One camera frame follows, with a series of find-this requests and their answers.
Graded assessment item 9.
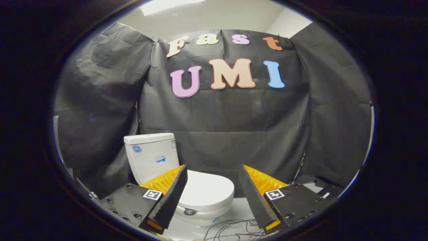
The white ceramic toilet with tank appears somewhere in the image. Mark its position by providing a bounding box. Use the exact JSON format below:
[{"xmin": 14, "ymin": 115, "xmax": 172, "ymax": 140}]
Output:
[{"xmin": 124, "ymin": 133, "xmax": 234, "ymax": 227}]

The grey ribbed strip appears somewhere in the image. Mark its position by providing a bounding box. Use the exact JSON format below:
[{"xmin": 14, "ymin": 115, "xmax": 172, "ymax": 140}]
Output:
[{"xmin": 52, "ymin": 115, "xmax": 67, "ymax": 168}]

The black backdrop cloth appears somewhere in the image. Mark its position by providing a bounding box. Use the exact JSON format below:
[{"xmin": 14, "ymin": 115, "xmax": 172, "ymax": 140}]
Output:
[{"xmin": 53, "ymin": 22, "xmax": 372, "ymax": 201}]

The white toilet lid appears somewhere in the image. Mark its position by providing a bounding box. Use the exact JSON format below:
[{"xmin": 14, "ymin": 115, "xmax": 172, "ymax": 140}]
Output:
[{"xmin": 177, "ymin": 169, "xmax": 235, "ymax": 213}]

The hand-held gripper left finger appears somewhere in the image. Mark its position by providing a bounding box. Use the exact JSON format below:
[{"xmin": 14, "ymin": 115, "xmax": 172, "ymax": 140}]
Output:
[{"xmin": 99, "ymin": 164, "xmax": 189, "ymax": 235}]

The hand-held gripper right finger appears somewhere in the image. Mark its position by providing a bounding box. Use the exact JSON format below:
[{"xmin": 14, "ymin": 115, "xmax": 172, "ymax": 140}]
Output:
[{"xmin": 239, "ymin": 164, "xmax": 335, "ymax": 235}]

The tangle of thin floor cables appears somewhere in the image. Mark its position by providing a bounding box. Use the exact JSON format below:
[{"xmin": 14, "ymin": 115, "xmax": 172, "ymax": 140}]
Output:
[{"xmin": 203, "ymin": 219, "xmax": 269, "ymax": 241}]

